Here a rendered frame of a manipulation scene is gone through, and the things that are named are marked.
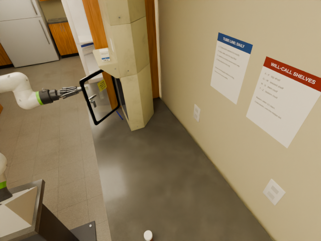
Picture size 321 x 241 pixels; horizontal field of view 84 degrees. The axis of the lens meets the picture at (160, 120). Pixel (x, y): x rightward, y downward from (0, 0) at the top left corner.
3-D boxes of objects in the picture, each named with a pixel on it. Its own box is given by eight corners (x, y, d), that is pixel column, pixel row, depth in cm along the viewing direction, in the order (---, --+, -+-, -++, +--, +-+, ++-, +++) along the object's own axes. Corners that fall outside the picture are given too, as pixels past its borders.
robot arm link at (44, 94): (46, 101, 126) (45, 108, 119) (37, 86, 118) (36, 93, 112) (55, 99, 128) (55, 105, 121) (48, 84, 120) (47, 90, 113)
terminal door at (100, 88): (120, 106, 163) (111, 64, 138) (95, 126, 144) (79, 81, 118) (119, 106, 164) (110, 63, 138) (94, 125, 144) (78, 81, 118)
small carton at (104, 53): (109, 58, 115) (107, 48, 111) (110, 60, 111) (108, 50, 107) (101, 59, 114) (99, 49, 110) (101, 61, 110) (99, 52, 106)
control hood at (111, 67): (111, 60, 138) (108, 47, 131) (121, 78, 115) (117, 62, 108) (95, 63, 135) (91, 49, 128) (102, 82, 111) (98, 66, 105)
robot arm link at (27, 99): (24, 109, 122) (18, 113, 112) (16, 91, 118) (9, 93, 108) (47, 104, 126) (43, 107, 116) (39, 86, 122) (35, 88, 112)
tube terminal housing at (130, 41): (147, 103, 175) (137, 11, 125) (160, 122, 152) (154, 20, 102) (122, 109, 168) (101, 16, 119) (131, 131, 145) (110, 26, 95)
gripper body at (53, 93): (48, 93, 115) (63, 90, 118) (48, 88, 121) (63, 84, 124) (53, 103, 120) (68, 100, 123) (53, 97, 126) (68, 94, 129)
